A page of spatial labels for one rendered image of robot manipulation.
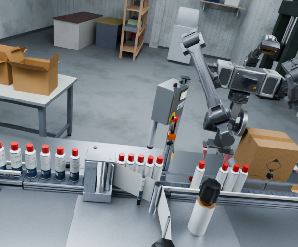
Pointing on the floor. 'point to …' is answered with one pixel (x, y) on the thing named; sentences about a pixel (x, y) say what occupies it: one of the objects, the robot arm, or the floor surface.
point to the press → (294, 42)
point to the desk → (109, 32)
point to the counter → (75, 30)
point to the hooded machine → (174, 49)
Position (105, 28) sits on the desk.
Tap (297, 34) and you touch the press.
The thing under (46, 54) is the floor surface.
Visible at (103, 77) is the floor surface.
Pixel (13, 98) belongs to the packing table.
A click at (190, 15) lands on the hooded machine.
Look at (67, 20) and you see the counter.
